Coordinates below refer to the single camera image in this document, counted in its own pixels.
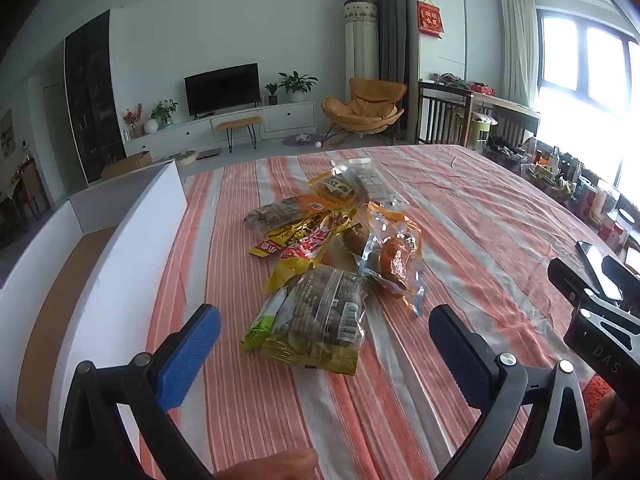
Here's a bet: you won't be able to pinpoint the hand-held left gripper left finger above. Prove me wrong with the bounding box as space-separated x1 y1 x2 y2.
57 304 222 480

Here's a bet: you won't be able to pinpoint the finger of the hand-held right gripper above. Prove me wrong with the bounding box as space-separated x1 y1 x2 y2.
547 256 601 311

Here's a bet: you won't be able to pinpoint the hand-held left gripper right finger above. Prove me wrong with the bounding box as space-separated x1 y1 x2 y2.
428 304 593 480

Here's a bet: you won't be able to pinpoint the white cardboard box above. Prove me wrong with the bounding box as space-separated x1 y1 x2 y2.
0 159 188 480

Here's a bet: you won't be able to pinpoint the orange chicken leg packet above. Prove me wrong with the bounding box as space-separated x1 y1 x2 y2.
357 201 426 317

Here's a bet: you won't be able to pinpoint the green yellow snack packet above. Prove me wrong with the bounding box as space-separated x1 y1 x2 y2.
239 264 368 376

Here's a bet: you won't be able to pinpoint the brown snack packet orange label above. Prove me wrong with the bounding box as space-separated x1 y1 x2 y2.
243 195 326 235

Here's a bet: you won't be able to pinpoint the yellow spicy strip packet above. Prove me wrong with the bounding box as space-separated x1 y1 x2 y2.
255 210 352 258

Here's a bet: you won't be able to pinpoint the person's right hand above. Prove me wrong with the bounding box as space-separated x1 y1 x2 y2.
590 387 640 446

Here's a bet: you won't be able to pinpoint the person's left hand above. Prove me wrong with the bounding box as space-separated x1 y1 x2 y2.
212 447 318 480

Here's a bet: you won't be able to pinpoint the striped orange white tablecloth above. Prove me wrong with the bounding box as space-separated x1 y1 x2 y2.
137 145 640 480

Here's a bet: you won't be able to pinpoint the row of bottles and jars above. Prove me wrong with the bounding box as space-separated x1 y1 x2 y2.
480 130 640 256

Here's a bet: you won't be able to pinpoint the yellow red snack packet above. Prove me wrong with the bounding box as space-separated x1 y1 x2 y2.
264 229 333 295

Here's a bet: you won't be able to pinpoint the clear brown bun packet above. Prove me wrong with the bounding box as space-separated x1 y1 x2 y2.
340 220 373 262

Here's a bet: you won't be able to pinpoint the clear biscuit packet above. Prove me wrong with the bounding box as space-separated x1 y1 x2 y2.
330 157 408 208

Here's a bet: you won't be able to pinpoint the brown cardboard box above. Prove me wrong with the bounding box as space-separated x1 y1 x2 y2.
100 151 153 181

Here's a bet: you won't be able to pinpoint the small yellow snack packet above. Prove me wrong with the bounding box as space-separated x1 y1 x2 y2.
307 172 368 207

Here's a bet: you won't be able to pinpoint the wooden railing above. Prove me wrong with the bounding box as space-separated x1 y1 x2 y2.
417 80 541 148

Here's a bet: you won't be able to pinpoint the window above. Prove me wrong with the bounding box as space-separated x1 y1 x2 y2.
535 7 640 201

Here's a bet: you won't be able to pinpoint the dark wooden chair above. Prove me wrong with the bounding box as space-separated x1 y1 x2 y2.
0 155 52 248

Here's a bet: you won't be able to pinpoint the wooden stool black legs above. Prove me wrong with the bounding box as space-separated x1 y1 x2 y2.
216 116 263 153

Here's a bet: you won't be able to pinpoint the white curtain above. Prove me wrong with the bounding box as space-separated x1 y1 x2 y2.
500 0 541 111

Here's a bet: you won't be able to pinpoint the red flowers in vase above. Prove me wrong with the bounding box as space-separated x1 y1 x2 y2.
123 104 146 139

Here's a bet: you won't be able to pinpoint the green plant in white vase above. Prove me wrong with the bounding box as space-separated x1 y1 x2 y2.
149 100 179 129

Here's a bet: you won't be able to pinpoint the white television cabinet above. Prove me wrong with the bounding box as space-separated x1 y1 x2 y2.
122 101 317 161

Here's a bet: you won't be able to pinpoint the black television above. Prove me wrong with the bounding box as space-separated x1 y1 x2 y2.
184 63 262 120

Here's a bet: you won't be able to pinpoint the orange lounge chair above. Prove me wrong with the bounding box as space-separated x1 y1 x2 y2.
321 77 408 148

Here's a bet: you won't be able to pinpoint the black display cabinet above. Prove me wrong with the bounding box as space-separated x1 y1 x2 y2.
64 10 127 183

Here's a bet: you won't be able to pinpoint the large green potted plant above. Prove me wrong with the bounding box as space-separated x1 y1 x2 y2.
277 71 318 103

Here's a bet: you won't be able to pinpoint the grey curtain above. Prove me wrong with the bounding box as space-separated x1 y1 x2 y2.
362 0 420 143

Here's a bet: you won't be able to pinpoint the standing air conditioner with cover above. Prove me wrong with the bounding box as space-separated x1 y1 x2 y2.
343 0 381 111

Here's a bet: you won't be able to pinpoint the framed wall picture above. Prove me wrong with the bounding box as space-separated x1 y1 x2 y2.
0 109 14 161

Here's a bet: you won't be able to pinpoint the red wall hanging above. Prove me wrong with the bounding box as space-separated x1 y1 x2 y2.
417 0 445 39

